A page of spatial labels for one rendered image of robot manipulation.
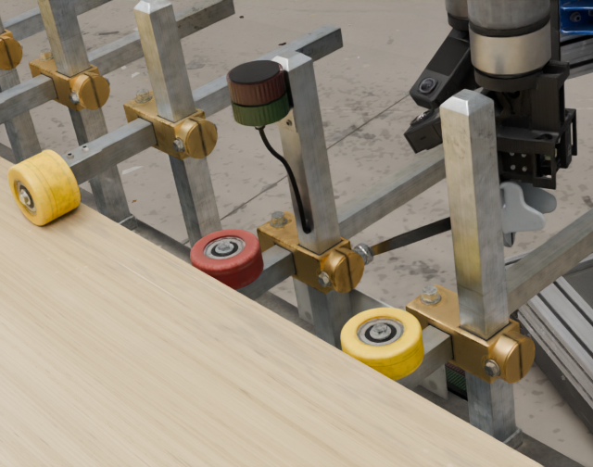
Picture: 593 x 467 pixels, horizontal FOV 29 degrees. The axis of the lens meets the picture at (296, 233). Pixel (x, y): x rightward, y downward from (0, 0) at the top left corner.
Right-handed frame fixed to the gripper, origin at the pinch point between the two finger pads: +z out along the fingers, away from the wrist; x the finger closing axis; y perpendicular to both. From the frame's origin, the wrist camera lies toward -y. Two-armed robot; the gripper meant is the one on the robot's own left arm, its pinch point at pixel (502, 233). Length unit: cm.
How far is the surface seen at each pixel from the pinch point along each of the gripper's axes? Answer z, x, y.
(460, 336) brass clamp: 5.8, -10.8, -1.0
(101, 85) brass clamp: -3, 16, -65
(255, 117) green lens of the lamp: -15.3, -7.6, -23.1
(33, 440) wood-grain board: 2, -42, -31
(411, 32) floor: 92, 237, -125
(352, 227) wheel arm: 7.6, 7.3, -22.4
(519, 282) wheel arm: 6.3, 0.4, 1.4
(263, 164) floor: 92, 145, -131
